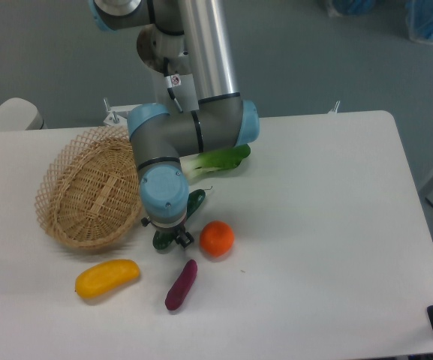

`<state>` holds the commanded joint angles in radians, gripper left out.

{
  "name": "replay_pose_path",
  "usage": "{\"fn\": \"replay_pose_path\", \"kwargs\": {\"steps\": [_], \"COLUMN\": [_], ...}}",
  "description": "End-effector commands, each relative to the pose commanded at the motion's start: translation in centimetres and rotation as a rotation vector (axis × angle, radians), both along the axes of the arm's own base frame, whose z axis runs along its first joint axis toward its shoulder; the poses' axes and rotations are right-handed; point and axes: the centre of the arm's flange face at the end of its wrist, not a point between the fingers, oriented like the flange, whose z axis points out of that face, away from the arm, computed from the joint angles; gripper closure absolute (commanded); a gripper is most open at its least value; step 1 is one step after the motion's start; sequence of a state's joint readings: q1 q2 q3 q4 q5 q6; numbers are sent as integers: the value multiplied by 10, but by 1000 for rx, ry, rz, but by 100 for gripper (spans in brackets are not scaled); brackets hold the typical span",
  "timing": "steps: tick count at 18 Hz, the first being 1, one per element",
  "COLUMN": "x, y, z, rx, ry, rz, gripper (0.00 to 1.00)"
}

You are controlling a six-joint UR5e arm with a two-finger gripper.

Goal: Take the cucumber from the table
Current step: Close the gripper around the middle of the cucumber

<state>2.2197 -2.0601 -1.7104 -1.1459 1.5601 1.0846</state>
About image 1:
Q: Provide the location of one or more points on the orange tangerine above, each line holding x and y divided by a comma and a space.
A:
216, 238

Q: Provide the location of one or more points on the blue plastic bag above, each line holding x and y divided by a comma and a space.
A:
419, 21
348, 8

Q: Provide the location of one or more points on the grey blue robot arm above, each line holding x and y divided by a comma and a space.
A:
200, 108

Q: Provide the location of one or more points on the yellow mango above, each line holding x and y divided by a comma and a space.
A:
105, 277

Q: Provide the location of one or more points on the white chair left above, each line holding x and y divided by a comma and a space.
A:
17, 114

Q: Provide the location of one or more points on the blue plastic bag right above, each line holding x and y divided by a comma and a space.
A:
419, 21

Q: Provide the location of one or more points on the purple sweet potato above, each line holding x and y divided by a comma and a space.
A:
181, 287

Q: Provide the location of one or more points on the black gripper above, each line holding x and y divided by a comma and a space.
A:
164, 237

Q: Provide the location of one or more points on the blue plastic bag middle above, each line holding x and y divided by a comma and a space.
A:
348, 8

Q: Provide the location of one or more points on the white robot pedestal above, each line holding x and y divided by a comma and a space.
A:
166, 57

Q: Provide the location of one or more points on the green cucumber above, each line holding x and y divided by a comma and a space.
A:
195, 201

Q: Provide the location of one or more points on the green bok choy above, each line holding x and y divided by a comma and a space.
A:
195, 166

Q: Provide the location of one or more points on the woven wicker basket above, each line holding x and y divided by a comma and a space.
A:
89, 198

